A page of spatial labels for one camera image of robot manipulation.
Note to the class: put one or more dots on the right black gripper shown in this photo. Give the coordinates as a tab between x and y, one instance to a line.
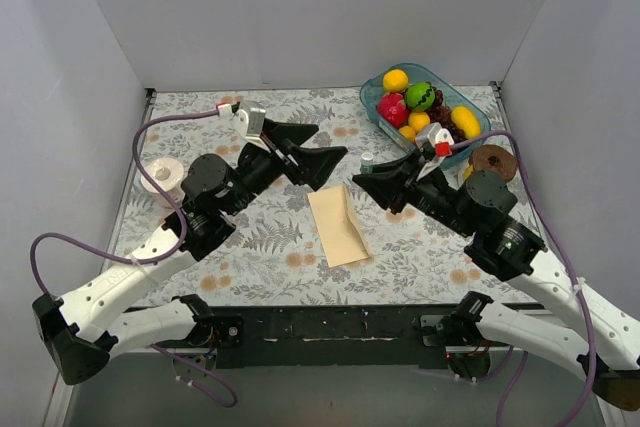
414	186

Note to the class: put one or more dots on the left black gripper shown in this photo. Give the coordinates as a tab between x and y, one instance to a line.
279	153

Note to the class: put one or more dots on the green white glue stick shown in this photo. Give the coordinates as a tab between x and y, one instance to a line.
366	163

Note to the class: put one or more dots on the beige paper envelope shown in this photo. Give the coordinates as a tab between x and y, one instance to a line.
338	227

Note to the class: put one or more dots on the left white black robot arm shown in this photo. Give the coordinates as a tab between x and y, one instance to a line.
86	328

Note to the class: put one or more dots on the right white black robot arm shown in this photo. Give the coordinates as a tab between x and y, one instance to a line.
594	339

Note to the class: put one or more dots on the small orange lemon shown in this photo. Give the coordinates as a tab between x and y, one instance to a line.
408	133

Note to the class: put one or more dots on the small yellow lemon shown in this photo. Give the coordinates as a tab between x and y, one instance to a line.
418	121

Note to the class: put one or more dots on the white labelled jar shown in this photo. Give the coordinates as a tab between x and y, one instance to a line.
464	173

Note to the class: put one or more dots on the red strawberry toy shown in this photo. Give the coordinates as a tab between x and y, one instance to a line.
393	109

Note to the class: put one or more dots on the floral patterned table mat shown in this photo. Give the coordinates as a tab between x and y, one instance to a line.
270	252

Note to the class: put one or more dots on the dark purple grapes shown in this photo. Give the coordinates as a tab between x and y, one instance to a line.
439	112

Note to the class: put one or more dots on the green watermelon toy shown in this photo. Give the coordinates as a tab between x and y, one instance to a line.
420	96

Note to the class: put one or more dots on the yellow mango toy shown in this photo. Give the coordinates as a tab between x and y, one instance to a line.
466	122

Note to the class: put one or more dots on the yellow orange fruit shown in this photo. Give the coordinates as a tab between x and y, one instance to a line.
395	81

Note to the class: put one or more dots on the teal plastic fruit basket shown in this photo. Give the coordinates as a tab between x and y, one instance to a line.
372	91

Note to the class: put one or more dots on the white toilet paper roll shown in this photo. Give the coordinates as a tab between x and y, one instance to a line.
167	173

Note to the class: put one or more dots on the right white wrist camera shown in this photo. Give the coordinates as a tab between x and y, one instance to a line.
435	144

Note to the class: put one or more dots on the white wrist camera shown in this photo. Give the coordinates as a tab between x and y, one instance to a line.
435	144
248	120

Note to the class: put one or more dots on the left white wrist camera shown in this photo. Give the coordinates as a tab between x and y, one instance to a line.
248	120

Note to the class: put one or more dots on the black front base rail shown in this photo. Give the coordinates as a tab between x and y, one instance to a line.
368	335

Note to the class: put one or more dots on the aluminium frame profile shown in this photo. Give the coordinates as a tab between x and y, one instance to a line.
58	406

